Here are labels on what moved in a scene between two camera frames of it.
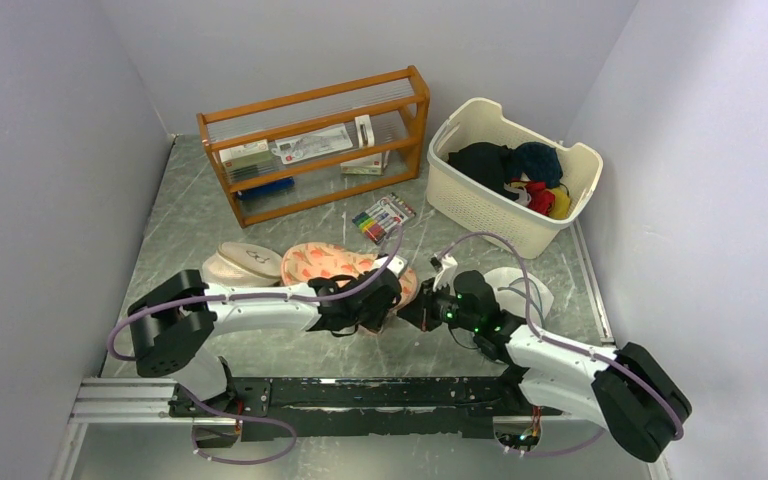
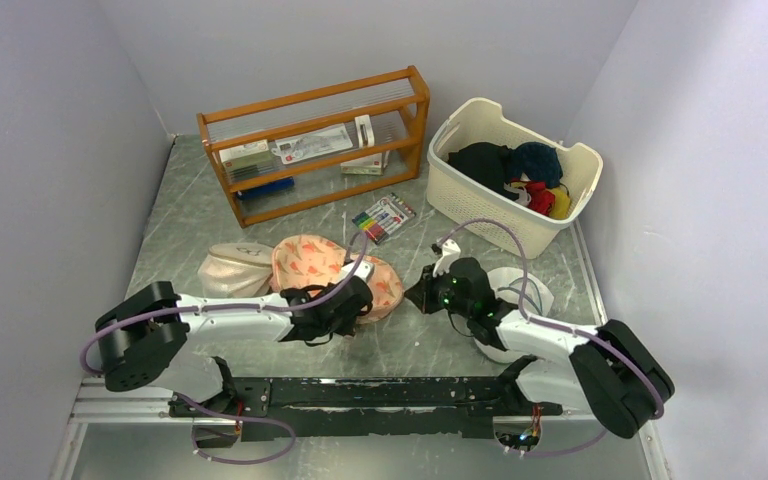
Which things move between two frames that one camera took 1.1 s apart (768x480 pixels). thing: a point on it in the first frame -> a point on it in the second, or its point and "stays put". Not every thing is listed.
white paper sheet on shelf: (304, 147) stays put
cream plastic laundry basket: (505, 184) stays put
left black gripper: (376, 320) -> (347, 325)
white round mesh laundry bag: (521, 293) stays put
